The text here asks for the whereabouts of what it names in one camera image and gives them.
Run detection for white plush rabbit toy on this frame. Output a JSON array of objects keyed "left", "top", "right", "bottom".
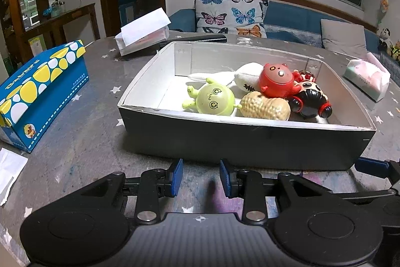
[{"left": 188, "top": 62, "right": 264, "bottom": 93}]

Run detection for tan peanut shaped toy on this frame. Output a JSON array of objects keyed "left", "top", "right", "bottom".
[{"left": 239, "top": 92, "right": 291, "bottom": 121}]

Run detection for grey cardboard storage box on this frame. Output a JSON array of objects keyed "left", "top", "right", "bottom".
[{"left": 118, "top": 41, "right": 376, "bottom": 171}]

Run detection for green round plastic toy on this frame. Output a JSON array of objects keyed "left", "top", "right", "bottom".
[{"left": 182, "top": 78, "right": 242, "bottom": 116}]

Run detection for pink white tissue pack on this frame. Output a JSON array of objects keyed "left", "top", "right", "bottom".
[{"left": 344, "top": 52, "right": 391, "bottom": 102}]

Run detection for red black ladybug toy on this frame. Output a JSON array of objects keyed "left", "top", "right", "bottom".
[{"left": 288, "top": 70, "right": 333, "bottom": 119}]

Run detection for red round plastic toy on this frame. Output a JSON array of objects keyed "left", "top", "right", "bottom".
[{"left": 259, "top": 63, "right": 302, "bottom": 98}]

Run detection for yellow orange plush toys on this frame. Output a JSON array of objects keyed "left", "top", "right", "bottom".
[{"left": 388, "top": 41, "right": 400, "bottom": 63}]

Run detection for panda plush toy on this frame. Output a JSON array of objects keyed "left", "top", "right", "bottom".
[{"left": 378, "top": 28, "right": 393, "bottom": 56}]

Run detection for grey sofa cushion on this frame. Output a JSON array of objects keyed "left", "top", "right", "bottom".
[{"left": 321, "top": 19, "right": 368, "bottom": 60}]

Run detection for white paper sheet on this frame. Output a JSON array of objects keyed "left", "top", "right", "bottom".
[{"left": 0, "top": 148, "right": 28, "bottom": 206}]

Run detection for blue yellow tissue box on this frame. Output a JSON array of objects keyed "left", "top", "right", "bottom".
[{"left": 0, "top": 40, "right": 89, "bottom": 152}]

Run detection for black flat remote device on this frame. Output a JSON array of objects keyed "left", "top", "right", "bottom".
[{"left": 159, "top": 34, "right": 227, "bottom": 49}]

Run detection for clear acrylic card holder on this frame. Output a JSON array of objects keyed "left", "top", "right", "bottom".
[{"left": 114, "top": 8, "right": 171, "bottom": 56}]

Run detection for blue sofa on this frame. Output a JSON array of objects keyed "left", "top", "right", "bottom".
[{"left": 167, "top": 1, "right": 400, "bottom": 86}]

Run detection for butterfly print pillow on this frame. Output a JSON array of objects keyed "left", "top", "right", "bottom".
[{"left": 194, "top": 0, "right": 269, "bottom": 38}]

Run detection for wooden side table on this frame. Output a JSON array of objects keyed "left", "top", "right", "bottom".
[{"left": 16, "top": 3, "right": 100, "bottom": 64}]

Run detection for wooden display cabinet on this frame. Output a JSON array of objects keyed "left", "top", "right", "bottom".
[{"left": 0, "top": 0, "right": 61, "bottom": 68}]

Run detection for wall flower decoration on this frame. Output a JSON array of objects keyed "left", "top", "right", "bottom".
[{"left": 377, "top": 0, "right": 389, "bottom": 26}]

